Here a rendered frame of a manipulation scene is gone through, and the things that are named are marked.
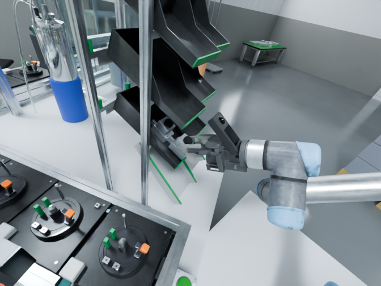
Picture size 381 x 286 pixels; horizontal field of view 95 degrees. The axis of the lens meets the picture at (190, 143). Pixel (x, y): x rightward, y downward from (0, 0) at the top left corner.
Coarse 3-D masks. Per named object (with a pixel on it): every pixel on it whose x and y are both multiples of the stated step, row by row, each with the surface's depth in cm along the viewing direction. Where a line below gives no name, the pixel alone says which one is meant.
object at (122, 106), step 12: (120, 96) 52; (132, 96) 60; (120, 108) 55; (132, 108) 52; (156, 108) 65; (132, 120) 55; (156, 120) 63; (180, 132) 65; (156, 144) 55; (168, 144) 61; (168, 156) 55
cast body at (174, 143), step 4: (180, 136) 55; (184, 136) 56; (188, 136) 55; (168, 140) 59; (172, 140) 58; (176, 140) 55; (180, 140) 54; (184, 140) 54; (188, 140) 55; (192, 140) 56; (172, 144) 56; (176, 144) 55; (192, 144) 56; (172, 148) 57; (176, 152) 57; (180, 152) 56; (180, 156) 57; (184, 156) 56
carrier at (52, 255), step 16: (48, 192) 66; (64, 192) 67; (80, 192) 68; (32, 208) 61; (48, 208) 55; (80, 208) 62; (96, 208) 65; (16, 224) 57; (32, 224) 54; (48, 224) 56; (64, 224) 57; (80, 224) 60; (96, 224) 62; (16, 240) 53; (32, 240) 54; (48, 240) 55; (64, 240) 56; (80, 240) 56; (48, 256) 52; (64, 256) 52
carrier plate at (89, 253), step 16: (112, 208) 66; (112, 224) 62; (128, 224) 62; (144, 224) 63; (160, 224) 64; (96, 240) 57; (160, 240) 60; (80, 256) 53; (96, 256) 54; (144, 256) 56; (160, 256) 57; (96, 272) 51; (144, 272) 53
